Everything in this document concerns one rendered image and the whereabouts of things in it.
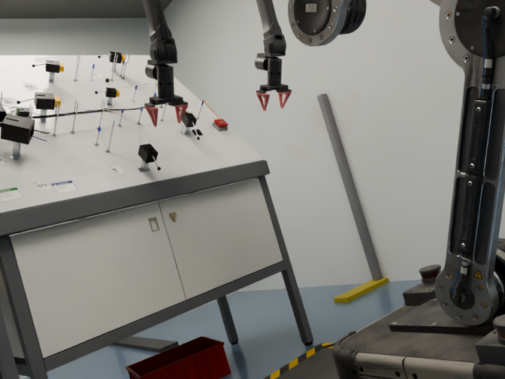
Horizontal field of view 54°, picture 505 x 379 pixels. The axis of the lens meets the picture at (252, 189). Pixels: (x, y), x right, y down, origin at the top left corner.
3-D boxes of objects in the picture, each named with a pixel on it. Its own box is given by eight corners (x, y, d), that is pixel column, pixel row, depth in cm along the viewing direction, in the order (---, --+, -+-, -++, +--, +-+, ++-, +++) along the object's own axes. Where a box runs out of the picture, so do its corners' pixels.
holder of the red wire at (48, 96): (14, 114, 195) (16, 90, 189) (50, 116, 202) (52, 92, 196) (16, 122, 192) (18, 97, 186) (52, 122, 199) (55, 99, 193)
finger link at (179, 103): (162, 122, 181) (161, 97, 178) (179, 120, 186) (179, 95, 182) (171, 126, 176) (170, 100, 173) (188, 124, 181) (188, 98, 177)
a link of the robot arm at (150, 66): (154, 47, 165) (176, 46, 170) (138, 44, 174) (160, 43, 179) (155, 83, 170) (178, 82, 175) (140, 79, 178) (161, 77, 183)
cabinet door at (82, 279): (186, 299, 191) (158, 201, 192) (43, 358, 154) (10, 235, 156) (183, 300, 192) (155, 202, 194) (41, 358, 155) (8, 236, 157)
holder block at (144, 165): (150, 184, 188) (156, 163, 183) (134, 165, 194) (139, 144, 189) (161, 182, 191) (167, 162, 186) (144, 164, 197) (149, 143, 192)
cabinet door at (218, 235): (284, 259, 227) (259, 177, 229) (188, 299, 190) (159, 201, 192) (280, 260, 229) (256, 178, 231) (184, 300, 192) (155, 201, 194)
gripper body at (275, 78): (259, 89, 205) (259, 71, 202) (278, 87, 210) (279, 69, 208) (269, 92, 200) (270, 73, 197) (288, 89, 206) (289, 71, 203)
